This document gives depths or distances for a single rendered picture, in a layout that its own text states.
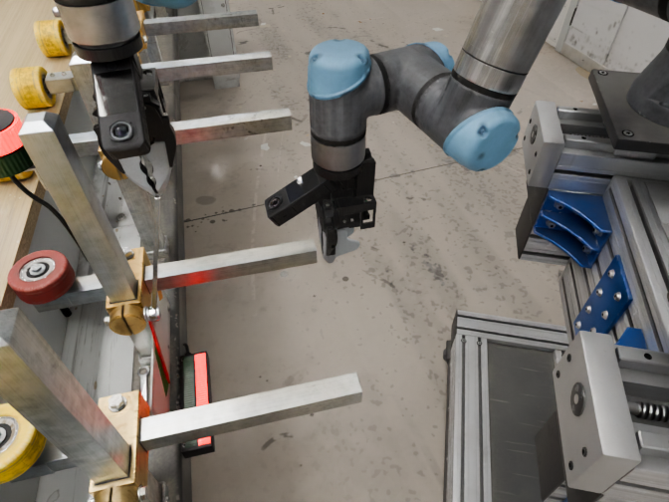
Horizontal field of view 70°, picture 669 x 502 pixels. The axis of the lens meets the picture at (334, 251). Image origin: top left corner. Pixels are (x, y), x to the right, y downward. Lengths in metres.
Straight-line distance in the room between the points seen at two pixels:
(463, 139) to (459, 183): 1.83
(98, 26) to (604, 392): 0.62
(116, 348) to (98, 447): 0.49
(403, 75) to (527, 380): 1.05
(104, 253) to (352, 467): 1.03
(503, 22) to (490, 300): 1.45
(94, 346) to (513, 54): 0.88
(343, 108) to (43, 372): 0.41
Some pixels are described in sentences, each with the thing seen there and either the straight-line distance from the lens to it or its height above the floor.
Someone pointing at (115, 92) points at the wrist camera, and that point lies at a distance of 0.60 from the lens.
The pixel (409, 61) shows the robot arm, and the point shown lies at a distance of 0.64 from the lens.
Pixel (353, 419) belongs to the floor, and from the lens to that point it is 1.56.
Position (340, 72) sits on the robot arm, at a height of 1.17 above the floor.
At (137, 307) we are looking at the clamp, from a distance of 0.76.
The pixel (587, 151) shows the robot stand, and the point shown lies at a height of 0.98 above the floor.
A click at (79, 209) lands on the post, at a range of 0.64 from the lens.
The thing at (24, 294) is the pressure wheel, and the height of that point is 0.90.
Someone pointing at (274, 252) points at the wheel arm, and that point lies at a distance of 0.78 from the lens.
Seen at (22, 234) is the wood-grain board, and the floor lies 0.90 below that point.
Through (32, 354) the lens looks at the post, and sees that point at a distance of 0.45.
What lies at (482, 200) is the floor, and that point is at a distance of 2.29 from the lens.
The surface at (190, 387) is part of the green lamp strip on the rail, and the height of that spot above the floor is 0.70.
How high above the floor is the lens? 1.42
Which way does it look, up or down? 47 degrees down
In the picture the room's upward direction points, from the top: straight up
